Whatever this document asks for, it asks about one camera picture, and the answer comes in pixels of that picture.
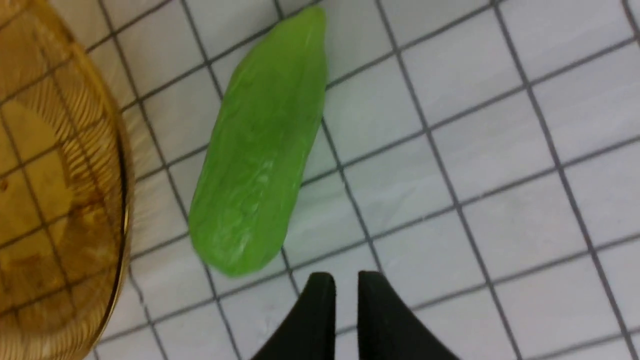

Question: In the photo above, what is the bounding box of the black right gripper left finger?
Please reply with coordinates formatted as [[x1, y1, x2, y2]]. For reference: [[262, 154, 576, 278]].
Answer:
[[253, 272, 337, 360]]

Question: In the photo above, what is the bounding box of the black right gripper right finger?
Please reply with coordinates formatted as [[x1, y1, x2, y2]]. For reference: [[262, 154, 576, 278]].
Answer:
[[358, 271, 457, 360]]

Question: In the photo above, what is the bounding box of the green gourd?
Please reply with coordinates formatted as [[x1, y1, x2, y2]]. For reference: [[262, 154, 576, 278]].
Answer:
[[188, 6, 328, 278]]

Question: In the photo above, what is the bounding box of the white grid tablecloth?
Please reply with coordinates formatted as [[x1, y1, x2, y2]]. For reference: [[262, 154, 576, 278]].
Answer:
[[53, 0, 639, 360]]

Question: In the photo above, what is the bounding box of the amber glass plate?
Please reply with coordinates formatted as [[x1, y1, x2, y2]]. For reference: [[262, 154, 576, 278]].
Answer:
[[0, 0, 133, 360]]

